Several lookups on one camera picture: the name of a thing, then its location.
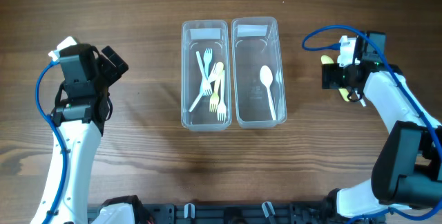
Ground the yellow plastic spoon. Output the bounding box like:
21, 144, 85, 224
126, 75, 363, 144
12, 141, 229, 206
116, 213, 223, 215
320, 55, 349, 102

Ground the white spoon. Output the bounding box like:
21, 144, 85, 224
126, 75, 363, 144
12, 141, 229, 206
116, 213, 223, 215
359, 99, 366, 107
260, 65, 276, 120

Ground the white fork handle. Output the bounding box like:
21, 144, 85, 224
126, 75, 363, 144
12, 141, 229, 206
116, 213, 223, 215
196, 51, 212, 96

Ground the light blue plastic fork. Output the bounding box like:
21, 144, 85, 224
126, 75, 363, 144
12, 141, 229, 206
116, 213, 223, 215
203, 48, 213, 81

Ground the white fork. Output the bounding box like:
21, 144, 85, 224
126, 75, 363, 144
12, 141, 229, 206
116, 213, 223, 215
189, 71, 212, 112

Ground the yellow plastic fork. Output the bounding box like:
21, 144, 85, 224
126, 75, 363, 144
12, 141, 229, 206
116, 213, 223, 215
209, 62, 224, 113

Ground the white fork diagonal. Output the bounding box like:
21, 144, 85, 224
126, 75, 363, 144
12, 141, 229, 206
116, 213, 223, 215
217, 70, 227, 122

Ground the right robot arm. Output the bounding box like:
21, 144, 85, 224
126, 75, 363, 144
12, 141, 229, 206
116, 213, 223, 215
322, 31, 441, 223

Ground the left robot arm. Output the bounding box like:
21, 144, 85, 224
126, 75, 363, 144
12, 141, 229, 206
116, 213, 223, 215
32, 37, 128, 223

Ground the right clear plastic container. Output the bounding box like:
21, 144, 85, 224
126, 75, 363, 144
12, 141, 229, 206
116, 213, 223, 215
231, 17, 287, 129

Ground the clear plastic container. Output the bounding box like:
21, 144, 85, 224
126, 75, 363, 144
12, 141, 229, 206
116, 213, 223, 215
181, 20, 231, 131
231, 17, 287, 129

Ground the left clear plastic container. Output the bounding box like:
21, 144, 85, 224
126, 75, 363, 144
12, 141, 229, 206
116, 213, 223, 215
181, 20, 231, 131

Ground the left blue cable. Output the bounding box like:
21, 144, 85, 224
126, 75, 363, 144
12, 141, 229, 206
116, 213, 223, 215
34, 59, 70, 224

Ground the blue cable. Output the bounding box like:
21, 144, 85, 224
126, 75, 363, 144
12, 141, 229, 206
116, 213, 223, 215
302, 25, 442, 224
34, 59, 70, 224

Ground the right blue cable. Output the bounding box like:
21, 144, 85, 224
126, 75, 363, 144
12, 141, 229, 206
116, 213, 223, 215
302, 25, 442, 224

